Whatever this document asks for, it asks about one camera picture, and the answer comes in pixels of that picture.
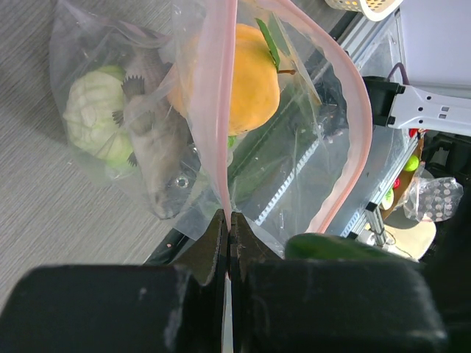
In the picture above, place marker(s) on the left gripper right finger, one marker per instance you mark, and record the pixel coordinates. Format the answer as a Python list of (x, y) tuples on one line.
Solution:
[(245, 249)]

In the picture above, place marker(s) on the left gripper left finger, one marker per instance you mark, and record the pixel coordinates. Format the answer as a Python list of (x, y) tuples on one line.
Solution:
[(206, 260)]

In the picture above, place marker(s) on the green toy cucumber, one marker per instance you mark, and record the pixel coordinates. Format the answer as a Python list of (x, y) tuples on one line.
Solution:
[(314, 246)]

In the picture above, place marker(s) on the grey toy fish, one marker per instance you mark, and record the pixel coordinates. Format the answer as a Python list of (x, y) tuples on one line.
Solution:
[(161, 139)]

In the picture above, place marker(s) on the clear pink zip top bag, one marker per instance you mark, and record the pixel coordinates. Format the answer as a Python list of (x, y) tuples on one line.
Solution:
[(325, 101)]

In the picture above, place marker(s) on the orange toy fruit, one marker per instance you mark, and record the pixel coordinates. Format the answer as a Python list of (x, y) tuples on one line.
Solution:
[(255, 88)]

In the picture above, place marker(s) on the green toy cabbage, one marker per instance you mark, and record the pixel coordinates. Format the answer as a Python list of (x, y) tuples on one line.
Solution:
[(93, 99)]

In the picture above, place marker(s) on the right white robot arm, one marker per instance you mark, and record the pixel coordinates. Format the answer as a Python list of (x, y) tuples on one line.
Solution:
[(406, 107)]

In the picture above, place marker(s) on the spare dotted plastic bag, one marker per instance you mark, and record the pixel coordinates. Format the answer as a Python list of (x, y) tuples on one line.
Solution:
[(432, 199)]

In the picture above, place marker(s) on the white perforated basket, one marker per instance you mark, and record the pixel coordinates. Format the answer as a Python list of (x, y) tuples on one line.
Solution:
[(374, 10)]

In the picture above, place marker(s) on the slotted cable duct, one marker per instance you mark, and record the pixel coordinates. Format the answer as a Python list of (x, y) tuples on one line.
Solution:
[(284, 187)]

